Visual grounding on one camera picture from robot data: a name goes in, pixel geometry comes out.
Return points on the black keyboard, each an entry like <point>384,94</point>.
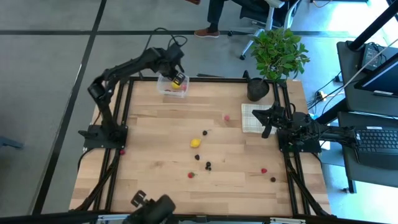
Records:
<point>376,141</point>

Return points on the yellow lemon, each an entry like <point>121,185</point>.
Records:
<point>175,86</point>
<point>195,143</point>

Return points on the black monitor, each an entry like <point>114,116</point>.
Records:
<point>382,77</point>

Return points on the dark cherry with stem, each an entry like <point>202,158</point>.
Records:
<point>205,132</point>

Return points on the clear plastic tupperware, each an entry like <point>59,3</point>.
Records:
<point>163,88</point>

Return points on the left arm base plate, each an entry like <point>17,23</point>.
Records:
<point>93,141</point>

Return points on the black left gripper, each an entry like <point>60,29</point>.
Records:
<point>169,60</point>

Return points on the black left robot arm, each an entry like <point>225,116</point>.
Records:
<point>124,67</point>

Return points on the floor power strip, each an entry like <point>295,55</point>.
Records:
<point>321,95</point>

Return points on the white checked towel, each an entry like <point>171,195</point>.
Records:
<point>248,121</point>

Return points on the person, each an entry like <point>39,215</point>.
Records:
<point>214,12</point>

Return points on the small red raspberry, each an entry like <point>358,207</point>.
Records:
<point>122,152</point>

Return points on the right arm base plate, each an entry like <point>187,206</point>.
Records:
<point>311,148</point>

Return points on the green leafy plant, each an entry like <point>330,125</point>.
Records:
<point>276,53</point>

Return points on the black power adapter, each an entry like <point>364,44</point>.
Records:
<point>370,56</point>

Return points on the black aluminium table frame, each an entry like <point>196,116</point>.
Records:
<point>217,80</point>

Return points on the red strawberry with leaves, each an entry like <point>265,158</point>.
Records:
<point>190,175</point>

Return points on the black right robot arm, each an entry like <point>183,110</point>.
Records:
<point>329,134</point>

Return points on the twin dark blueberries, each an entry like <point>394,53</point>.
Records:
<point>207,168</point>

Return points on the black desk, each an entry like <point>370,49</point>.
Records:
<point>367,105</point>

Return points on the black plant pot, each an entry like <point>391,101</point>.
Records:
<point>257,91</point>

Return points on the grey furniture leg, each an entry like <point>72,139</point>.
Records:
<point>11,143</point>

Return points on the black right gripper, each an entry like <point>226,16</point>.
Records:
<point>278,114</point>

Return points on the pink raspberry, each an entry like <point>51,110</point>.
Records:
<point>227,118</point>

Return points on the black office chair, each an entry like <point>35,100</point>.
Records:
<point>267,18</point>

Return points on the black support beam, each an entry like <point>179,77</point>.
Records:
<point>373,26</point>

